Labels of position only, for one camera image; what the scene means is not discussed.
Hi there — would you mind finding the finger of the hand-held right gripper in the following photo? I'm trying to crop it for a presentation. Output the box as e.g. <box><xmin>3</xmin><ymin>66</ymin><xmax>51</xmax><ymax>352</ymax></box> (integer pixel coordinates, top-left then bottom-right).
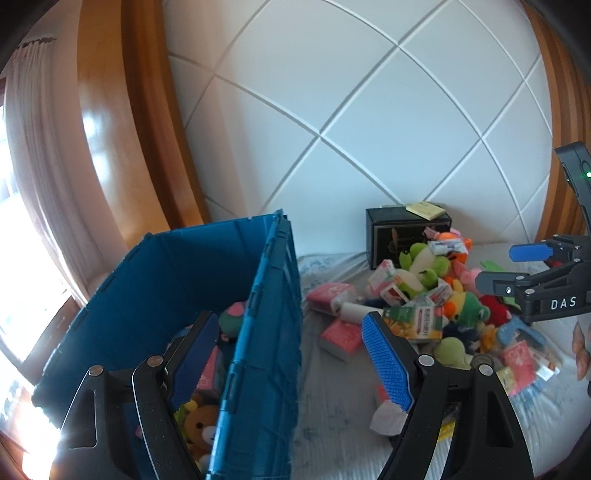
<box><xmin>509</xmin><ymin>233</ymin><xmax>587</xmax><ymax>265</ymax></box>
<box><xmin>475</xmin><ymin>259</ymin><xmax>587</xmax><ymax>298</ymax></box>

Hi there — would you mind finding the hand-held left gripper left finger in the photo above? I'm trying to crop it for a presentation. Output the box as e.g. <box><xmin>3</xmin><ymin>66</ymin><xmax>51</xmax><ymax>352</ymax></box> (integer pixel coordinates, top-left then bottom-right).
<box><xmin>48</xmin><ymin>310</ymin><xmax>220</xmax><ymax>480</ymax></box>

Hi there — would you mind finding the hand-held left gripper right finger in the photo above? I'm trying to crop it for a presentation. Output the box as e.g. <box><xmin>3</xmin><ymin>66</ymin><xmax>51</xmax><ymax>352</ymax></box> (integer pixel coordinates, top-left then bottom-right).
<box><xmin>361</xmin><ymin>311</ymin><xmax>536</xmax><ymax>480</ymax></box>

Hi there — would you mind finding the blue plastic folding crate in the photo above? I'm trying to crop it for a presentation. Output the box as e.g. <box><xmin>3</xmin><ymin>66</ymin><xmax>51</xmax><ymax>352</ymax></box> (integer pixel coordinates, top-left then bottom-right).
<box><xmin>31</xmin><ymin>209</ymin><xmax>305</xmax><ymax>480</ymax></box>

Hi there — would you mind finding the person's right hand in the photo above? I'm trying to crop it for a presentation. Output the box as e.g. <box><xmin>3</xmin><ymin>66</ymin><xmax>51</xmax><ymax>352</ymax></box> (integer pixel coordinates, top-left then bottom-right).
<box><xmin>571</xmin><ymin>320</ymin><xmax>591</xmax><ymax>384</ymax></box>

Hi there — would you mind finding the pink pig plush red dress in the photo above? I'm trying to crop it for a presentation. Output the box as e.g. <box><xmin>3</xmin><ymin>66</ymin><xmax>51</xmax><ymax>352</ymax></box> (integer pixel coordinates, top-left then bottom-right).
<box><xmin>455</xmin><ymin>265</ymin><xmax>513</xmax><ymax>326</ymax></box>

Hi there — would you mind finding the green frog plush orange mouth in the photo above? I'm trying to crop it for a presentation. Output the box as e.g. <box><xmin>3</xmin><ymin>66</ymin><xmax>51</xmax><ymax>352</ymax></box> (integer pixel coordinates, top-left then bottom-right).
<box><xmin>445</xmin><ymin>291</ymin><xmax>490</xmax><ymax>324</ymax></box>

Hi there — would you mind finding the green and pink plush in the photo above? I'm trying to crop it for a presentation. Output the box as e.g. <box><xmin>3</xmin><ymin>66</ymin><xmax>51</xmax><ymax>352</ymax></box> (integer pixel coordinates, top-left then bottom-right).
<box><xmin>218</xmin><ymin>302</ymin><xmax>250</xmax><ymax>344</ymax></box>

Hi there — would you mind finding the yellow green plush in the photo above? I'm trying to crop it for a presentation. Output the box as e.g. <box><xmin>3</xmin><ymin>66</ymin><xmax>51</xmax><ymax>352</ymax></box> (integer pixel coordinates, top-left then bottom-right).
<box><xmin>174</xmin><ymin>401</ymin><xmax>199</xmax><ymax>439</ymax></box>

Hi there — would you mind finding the clear plastic packet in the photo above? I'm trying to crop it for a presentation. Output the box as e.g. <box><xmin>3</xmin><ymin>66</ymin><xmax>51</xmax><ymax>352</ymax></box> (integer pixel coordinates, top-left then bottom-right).
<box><xmin>531</xmin><ymin>342</ymin><xmax>561</xmax><ymax>381</ymax></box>

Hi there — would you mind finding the small white red box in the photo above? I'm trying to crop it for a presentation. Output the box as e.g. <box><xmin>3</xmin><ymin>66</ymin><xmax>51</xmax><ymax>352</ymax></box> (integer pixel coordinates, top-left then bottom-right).
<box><xmin>427</xmin><ymin>282</ymin><xmax>452</xmax><ymax>305</ymax></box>
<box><xmin>381</xmin><ymin>282</ymin><xmax>407</xmax><ymax>306</ymax></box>

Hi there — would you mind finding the olive green round plush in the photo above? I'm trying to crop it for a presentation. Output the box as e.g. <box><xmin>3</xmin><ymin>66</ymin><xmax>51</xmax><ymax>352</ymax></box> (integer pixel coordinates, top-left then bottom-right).
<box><xmin>434</xmin><ymin>338</ymin><xmax>474</xmax><ymax>370</ymax></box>

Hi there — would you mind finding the white blue-edged packet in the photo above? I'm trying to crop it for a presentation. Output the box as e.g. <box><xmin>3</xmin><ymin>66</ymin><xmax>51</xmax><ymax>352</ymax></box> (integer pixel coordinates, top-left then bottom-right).
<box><xmin>427</xmin><ymin>233</ymin><xmax>465</xmax><ymax>256</ymax></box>

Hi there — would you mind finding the brown bear plush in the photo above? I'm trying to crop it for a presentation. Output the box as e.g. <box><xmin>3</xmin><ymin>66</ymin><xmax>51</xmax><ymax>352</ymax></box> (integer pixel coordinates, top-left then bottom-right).
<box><xmin>185</xmin><ymin>404</ymin><xmax>220</xmax><ymax>467</ymax></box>

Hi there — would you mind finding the white paper roll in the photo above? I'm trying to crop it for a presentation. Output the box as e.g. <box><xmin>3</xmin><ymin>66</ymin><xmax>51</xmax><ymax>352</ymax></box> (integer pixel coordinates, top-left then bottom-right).
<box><xmin>332</xmin><ymin>300</ymin><xmax>365</xmax><ymax>324</ymax></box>

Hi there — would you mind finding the green and white frog plush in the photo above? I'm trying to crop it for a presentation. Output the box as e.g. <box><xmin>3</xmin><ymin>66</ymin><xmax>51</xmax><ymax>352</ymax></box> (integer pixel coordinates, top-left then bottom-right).
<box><xmin>398</xmin><ymin>242</ymin><xmax>452</xmax><ymax>298</ymax></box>

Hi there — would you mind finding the pink and green carton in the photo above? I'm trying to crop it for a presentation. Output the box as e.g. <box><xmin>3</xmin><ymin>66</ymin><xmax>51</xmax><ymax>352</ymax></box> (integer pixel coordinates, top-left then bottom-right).
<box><xmin>368</xmin><ymin>259</ymin><xmax>397</xmax><ymax>296</ymax></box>

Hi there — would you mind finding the yellow sticky note pad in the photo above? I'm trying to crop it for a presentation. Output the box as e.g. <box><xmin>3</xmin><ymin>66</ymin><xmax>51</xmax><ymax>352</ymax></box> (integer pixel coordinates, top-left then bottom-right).
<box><xmin>406</xmin><ymin>201</ymin><xmax>446</xmax><ymax>220</ymax></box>

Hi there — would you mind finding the black box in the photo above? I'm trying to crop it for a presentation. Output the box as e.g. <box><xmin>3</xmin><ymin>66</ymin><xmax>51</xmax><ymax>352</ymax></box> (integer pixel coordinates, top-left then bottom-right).
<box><xmin>366</xmin><ymin>203</ymin><xmax>452</xmax><ymax>271</ymax></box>

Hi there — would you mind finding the white padded headboard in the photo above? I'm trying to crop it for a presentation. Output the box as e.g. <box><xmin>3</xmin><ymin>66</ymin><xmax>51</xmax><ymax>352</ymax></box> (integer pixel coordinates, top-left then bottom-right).
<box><xmin>161</xmin><ymin>0</ymin><xmax>555</xmax><ymax>259</ymax></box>

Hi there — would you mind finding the wooden headboard frame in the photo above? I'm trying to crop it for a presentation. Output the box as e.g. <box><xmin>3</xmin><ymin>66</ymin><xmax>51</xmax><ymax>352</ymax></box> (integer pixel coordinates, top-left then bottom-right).
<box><xmin>76</xmin><ymin>0</ymin><xmax>591</xmax><ymax>259</ymax></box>

